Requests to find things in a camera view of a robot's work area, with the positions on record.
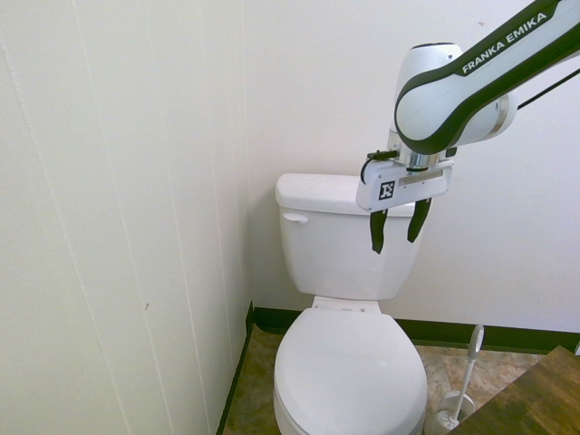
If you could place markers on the dark wooden table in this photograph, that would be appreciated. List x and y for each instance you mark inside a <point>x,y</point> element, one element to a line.
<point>525,399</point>

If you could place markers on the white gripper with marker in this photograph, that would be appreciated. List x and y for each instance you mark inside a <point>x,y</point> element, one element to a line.
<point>410,183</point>

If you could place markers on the white toilet tank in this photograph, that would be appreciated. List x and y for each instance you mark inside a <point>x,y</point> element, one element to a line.
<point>344,254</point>

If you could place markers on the white toilet tank lid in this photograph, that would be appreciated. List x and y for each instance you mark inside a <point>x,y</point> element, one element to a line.
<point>317,192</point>

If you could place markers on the white toilet seat lid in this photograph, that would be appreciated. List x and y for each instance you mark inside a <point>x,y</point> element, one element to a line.
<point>349,362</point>

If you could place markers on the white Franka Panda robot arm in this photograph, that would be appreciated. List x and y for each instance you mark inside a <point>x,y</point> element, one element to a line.
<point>457,97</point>

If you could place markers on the white toilet flush lever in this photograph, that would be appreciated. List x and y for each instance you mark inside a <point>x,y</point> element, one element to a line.
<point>294,219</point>

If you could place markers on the white toilet brush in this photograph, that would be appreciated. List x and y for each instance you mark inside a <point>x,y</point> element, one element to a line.
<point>466,367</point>

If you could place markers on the white toilet bowl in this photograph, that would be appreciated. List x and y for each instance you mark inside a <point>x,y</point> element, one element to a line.
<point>308,423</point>

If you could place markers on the white toilet brush holder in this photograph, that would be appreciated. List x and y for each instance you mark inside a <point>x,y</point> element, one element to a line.
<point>446,414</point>

